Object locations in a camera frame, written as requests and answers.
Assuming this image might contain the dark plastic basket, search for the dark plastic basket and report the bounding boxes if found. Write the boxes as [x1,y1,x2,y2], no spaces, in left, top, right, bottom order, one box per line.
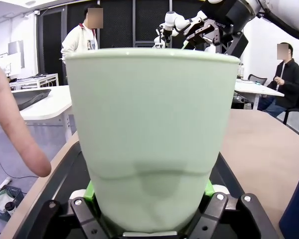
[0,185,24,223]

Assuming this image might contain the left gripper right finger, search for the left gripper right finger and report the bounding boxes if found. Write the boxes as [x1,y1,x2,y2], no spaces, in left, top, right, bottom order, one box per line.
[179,179,278,239]

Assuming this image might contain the blue mug yellow inside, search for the blue mug yellow inside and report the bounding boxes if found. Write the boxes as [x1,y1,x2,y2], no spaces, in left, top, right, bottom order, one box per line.
[279,161,299,239]

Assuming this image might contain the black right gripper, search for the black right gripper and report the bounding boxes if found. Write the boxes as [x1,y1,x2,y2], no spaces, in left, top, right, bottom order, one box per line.
[182,0,261,54]

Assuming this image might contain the black tray with handles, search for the black tray with handles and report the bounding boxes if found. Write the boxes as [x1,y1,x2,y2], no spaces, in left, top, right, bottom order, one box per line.
[10,89,52,112]

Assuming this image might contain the person in white hoodie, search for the person in white hoodie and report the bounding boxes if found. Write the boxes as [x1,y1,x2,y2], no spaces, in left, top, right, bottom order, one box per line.
[60,3,104,68]

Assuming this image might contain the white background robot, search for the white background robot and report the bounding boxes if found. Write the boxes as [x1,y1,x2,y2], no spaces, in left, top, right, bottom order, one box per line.
[152,10,198,49]

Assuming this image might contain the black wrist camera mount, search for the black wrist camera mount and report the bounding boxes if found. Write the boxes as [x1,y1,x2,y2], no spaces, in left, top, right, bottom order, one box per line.
[223,31,250,58]

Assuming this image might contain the white background desk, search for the white background desk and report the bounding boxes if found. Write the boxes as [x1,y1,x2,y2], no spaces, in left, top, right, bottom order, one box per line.
[9,73,59,91]

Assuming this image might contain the black plastic tray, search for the black plastic tray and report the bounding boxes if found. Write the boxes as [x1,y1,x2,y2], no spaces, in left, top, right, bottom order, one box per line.
[11,141,285,239]

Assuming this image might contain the person's right hand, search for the person's right hand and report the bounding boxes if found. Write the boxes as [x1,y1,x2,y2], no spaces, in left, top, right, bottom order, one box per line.
[0,55,52,178]

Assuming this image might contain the pale green plastic cup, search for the pale green plastic cup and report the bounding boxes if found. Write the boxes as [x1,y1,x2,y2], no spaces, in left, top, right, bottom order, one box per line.
[64,47,241,235]

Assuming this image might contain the white table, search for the white table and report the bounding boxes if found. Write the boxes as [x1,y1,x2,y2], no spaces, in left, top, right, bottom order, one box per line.
[0,85,73,150]

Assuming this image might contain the seated person black jacket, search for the seated person black jacket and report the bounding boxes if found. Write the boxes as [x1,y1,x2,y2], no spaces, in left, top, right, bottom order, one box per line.
[257,42,299,119]

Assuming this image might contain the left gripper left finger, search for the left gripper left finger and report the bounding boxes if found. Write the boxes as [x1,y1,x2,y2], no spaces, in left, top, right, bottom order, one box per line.
[14,180,121,239]

